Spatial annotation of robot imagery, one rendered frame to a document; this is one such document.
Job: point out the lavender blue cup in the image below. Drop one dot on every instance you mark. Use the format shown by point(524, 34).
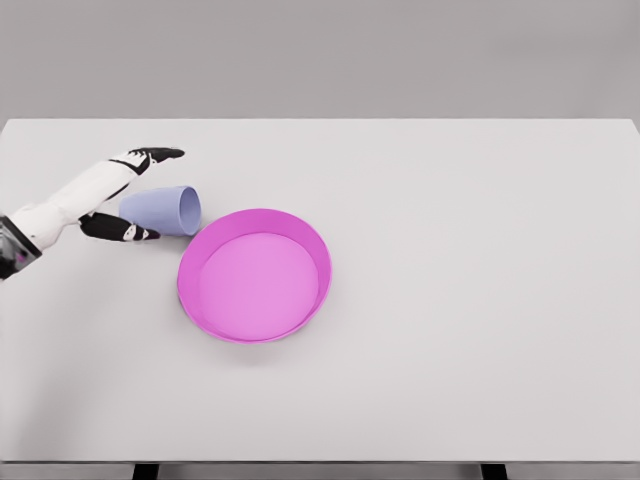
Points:
point(160, 209)

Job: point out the pink round plate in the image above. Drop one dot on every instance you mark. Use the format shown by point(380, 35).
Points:
point(255, 277)

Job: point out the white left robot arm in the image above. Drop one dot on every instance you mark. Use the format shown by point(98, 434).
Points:
point(30, 225)

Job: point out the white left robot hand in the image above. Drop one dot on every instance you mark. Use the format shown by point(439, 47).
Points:
point(107, 177)

